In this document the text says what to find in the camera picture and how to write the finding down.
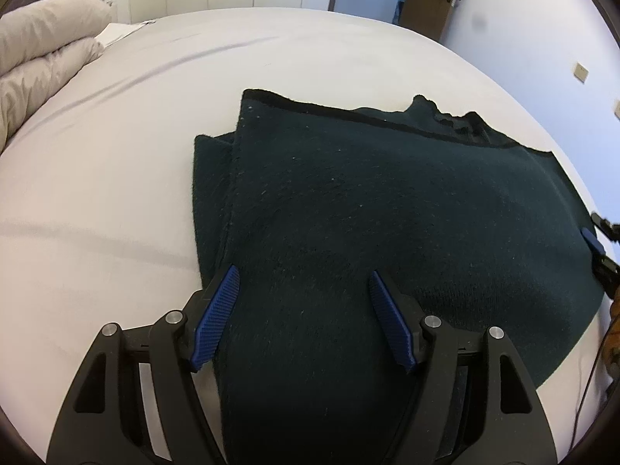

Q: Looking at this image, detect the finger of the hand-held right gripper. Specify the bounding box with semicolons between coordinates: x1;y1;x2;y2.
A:
591;211;620;244
581;227;620;292

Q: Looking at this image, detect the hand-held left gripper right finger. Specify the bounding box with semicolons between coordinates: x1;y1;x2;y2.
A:
369;270;558;465

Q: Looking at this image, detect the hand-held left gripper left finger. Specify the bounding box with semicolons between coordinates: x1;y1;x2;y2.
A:
47;265;241;465

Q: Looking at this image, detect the dark green sweater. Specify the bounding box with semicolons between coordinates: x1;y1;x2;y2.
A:
193;88;606;465

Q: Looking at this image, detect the orange brown cloth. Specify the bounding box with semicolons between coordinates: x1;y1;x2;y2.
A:
601;295;620;379

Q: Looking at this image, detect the white bed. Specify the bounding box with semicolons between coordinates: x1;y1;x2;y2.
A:
0;6;613;465

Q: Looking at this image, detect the brown door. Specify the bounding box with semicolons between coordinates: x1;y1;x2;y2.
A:
397;0;468;42

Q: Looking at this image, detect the beige duvet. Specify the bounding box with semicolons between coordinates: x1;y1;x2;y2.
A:
0;0;113;143

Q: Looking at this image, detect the thin black cable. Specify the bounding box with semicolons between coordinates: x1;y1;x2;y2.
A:
573;344;606;449

